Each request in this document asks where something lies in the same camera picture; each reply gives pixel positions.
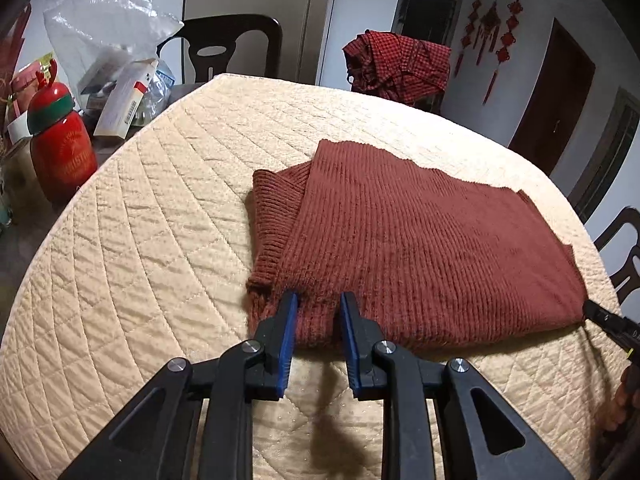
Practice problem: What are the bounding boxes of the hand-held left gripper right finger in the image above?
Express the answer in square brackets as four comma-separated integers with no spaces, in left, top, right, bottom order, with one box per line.
[340,291,576,480]

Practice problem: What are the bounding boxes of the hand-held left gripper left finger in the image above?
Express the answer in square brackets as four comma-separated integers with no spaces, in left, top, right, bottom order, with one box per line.
[57,291,300,480]

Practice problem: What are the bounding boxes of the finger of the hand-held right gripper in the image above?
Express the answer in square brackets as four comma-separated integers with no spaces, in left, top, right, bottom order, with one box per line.
[582,299,640,351]

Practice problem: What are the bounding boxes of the rust brown knit sweater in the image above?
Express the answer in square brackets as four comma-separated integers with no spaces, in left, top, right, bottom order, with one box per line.
[243,139,588,353]

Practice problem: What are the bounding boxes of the black dining chair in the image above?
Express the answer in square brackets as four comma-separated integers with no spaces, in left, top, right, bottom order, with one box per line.
[592,206,640,306]
[156,14,283,86]

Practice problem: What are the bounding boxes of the beige quilted table cover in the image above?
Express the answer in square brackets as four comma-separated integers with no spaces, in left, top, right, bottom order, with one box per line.
[0,72,626,480]

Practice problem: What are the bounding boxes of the dark framed side door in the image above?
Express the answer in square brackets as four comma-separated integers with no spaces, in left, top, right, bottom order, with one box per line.
[570,87,640,223]

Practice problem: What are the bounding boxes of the dark brown door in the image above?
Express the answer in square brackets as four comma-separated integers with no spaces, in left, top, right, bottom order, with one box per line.
[509,17,596,176]

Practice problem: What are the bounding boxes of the red plaid shirt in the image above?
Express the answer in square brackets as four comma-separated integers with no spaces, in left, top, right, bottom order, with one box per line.
[342,30,452,106]

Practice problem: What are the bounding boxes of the white box with red label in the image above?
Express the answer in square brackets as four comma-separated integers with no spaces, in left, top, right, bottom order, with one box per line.
[93,60,158,140]

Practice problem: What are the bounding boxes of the red reindeer bottle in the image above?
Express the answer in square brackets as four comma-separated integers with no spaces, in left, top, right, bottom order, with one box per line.
[27,57,98,206]

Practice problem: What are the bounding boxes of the dark doorway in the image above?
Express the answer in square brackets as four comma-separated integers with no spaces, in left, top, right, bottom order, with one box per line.
[392,0,463,51]

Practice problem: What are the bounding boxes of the pink lidded jar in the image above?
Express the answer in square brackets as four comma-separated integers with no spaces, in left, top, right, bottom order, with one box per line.
[10,60,56,121]

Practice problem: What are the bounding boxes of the clear plastic bag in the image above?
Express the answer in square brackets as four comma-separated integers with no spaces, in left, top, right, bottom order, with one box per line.
[42,0,183,126]

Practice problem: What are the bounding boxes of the red gift bag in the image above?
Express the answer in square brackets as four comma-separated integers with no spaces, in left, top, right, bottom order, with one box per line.
[0,5,32,91]

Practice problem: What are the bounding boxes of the long red knot wall hanging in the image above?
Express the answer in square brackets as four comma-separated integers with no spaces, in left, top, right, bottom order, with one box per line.
[482,0,521,106]

